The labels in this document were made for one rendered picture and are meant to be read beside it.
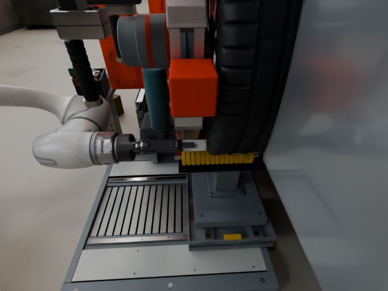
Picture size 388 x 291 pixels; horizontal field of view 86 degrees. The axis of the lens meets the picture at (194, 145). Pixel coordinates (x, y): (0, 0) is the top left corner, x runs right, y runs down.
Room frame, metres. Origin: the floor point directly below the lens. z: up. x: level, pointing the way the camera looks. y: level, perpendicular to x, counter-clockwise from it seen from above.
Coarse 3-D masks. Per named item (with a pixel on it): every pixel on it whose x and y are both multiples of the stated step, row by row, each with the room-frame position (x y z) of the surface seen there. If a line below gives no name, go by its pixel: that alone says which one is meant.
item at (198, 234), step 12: (192, 192) 0.67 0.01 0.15; (192, 204) 0.60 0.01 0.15; (192, 216) 0.54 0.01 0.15; (192, 228) 0.48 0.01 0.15; (204, 228) 0.46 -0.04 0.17; (216, 228) 0.48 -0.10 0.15; (228, 228) 0.48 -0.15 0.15; (240, 228) 0.48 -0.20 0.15; (252, 228) 0.46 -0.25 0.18; (264, 228) 0.48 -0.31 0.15; (192, 240) 0.43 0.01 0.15; (204, 240) 0.41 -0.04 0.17; (216, 240) 0.41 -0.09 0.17; (228, 240) 0.42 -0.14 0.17; (240, 240) 0.42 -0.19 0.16; (252, 240) 0.42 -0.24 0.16; (264, 240) 0.42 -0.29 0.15
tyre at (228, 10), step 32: (224, 0) 0.37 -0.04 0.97; (256, 0) 0.36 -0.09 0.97; (288, 0) 0.37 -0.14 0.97; (224, 32) 0.35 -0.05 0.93; (256, 32) 0.34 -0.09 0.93; (288, 32) 0.35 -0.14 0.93; (224, 64) 0.34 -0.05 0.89; (256, 64) 0.34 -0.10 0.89; (288, 64) 0.34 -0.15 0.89; (224, 96) 0.34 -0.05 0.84; (256, 96) 0.33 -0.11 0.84; (224, 128) 0.34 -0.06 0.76; (256, 128) 0.35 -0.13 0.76
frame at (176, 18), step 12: (168, 0) 0.39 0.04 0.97; (180, 0) 0.40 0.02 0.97; (192, 0) 0.40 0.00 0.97; (204, 0) 0.40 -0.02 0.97; (168, 12) 0.39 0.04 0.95; (180, 12) 0.39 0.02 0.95; (192, 12) 0.39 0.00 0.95; (204, 12) 0.39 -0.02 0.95; (168, 24) 0.39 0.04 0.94; (180, 24) 0.39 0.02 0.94; (192, 24) 0.39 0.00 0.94; (204, 24) 0.39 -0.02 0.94; (204, 36) 0.39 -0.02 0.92; (180, 48) 0.39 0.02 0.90; (180, 120) 0.39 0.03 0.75; (192, 120) 0.39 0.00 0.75; (180, 132) 0.44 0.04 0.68; (192, 132) 0.48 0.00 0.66
